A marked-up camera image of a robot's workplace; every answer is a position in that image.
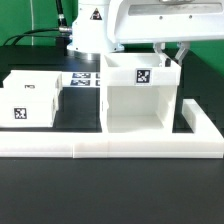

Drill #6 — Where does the thin white cable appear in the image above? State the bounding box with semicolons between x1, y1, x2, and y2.
30;0;35;47

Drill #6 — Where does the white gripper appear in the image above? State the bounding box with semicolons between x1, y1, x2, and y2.
107;0;224;67

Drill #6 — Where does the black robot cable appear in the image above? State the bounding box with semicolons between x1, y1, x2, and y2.
2;0;73;47

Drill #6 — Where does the white drawer tray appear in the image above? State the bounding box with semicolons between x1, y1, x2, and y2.
2;69;63;111
0;88;58;128

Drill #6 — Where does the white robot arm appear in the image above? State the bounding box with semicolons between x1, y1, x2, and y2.
68;0;224;67

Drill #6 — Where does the white drawer cabinet box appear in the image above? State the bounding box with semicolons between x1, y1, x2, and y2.
100;53;181;134

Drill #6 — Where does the white fiducial marker sheet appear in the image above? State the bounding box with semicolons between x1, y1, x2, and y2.
62;72;100;88

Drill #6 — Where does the white front drawer tray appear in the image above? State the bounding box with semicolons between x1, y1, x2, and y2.
0;88;58;128

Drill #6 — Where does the white L-shaped border wall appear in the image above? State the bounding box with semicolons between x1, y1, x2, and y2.
0;99;224;158

